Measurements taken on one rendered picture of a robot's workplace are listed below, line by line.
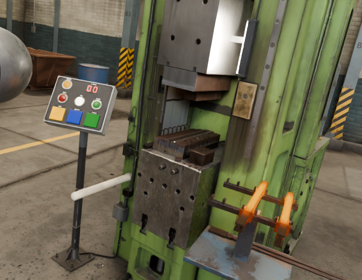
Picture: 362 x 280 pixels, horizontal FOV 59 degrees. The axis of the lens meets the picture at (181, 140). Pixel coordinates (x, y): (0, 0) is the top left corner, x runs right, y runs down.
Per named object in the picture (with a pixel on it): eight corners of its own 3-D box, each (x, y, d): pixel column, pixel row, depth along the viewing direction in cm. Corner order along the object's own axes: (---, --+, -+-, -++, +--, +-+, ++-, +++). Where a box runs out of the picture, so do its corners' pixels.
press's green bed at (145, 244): (171, 321, 180) (185, 250, 167) (122, 288, 198) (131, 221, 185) (215, 273, 226) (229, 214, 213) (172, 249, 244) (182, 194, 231)
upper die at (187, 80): (194, 91, 157) (197, 72, 154) (161, 84, 167) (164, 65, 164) (229, 90, 192) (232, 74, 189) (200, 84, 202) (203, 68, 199)
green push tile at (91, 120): (95, 127, 174) (99, 114, 176) (82, 125, 175) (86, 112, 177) (96, 128, 176) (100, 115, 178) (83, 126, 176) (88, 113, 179)
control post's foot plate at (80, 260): (70, 273, 203) (71, 261, 200) (49, 257, 213) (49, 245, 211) (96, 258, 221) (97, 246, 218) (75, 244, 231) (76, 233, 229)
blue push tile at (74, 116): (79, 124, 175) (83, 111, 177) (65, 121, 176) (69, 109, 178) (80, 125, 177) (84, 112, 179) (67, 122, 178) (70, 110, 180)
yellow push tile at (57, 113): (61, 121, 176) (65, 108, 178) (48, 118, 177) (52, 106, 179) (63, 122, 178) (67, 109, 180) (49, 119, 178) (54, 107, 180)
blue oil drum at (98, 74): (92, 116, 593) (96, 68, 569) (68, 109, 614) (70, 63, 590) (111, 113, 646) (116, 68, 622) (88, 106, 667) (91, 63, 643)
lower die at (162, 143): (182, 159, 167) (185, 144, 164) (152, 148, 176) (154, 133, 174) (217, 146, 202) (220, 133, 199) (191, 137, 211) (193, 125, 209)
